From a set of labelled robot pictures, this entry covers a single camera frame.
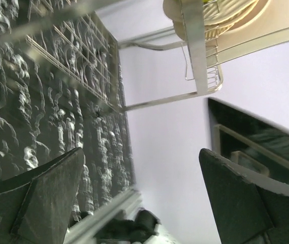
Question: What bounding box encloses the right aluminium frame post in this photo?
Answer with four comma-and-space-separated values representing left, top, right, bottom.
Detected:
63, 188, 142, 244

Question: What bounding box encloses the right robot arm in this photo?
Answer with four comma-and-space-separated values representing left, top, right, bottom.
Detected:
80, 207, 161, 243

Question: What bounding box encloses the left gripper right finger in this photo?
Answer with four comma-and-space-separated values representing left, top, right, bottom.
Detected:
199, 148, 289, 243

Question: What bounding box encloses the orange wicker plate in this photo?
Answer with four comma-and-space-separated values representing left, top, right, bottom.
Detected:
163, 0, 258, 41

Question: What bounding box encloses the white black-rimmed square plate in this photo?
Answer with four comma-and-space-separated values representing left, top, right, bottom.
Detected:
225, 1, 289, 40

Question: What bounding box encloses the steel two-tier dish rack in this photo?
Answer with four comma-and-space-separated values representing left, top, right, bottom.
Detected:
7, 0, 226, 112

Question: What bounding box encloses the black marble pattern mat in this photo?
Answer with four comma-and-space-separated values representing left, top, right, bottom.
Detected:
0, 1, 134, 226

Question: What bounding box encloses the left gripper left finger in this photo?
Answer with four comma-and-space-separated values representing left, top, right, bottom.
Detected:
0, 148, 84, 243

